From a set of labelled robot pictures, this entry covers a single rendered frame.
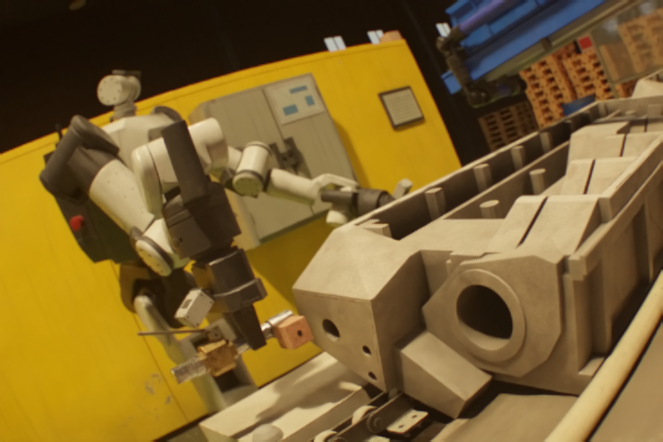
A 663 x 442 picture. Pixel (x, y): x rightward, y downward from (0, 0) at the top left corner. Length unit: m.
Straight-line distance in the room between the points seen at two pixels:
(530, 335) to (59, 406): 2.34
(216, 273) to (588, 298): 0.43
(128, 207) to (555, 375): 0.72
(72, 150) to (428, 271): 0.67
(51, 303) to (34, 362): 0.32
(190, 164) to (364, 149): 2.80
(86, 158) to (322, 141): 2.10
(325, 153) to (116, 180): 2.09
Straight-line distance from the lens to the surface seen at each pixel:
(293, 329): 0.65
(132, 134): 1.10
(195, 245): 0.65
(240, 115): 2.77
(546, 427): 0.56
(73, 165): 1.01
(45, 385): 2.62
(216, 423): 0.82
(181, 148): 0.63
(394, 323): 0.64
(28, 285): 2.60
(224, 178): 1.41
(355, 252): 0.67
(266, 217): 2.69
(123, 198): 0.95
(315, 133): 2.95
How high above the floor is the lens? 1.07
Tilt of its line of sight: 3 degrees down
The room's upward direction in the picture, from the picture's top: 22 degrees counter-clockwise
